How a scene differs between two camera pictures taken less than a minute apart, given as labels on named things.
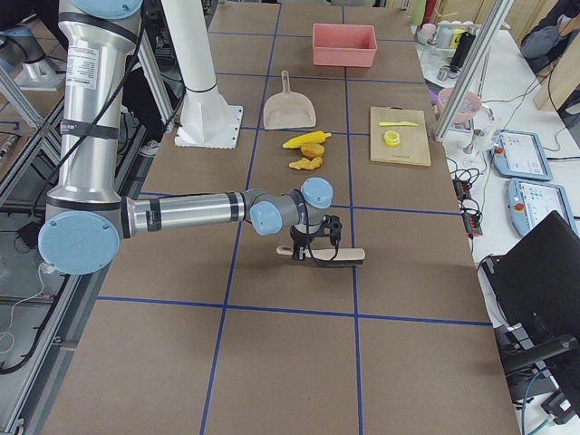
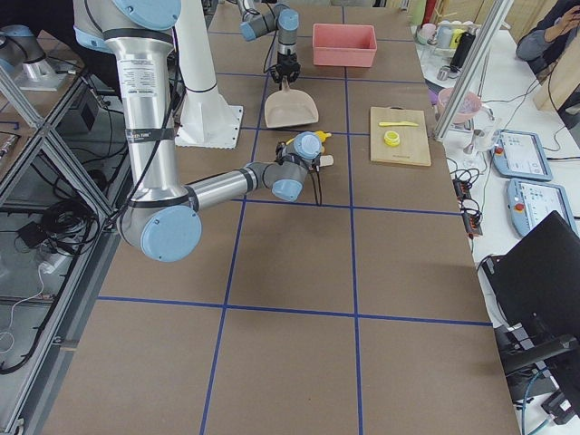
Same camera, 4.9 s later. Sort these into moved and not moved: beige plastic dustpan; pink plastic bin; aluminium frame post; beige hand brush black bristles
Moved: beige hand brush black bristles
Not moved: pink plastic bin; beige plastic dustpan; aluminium frame post
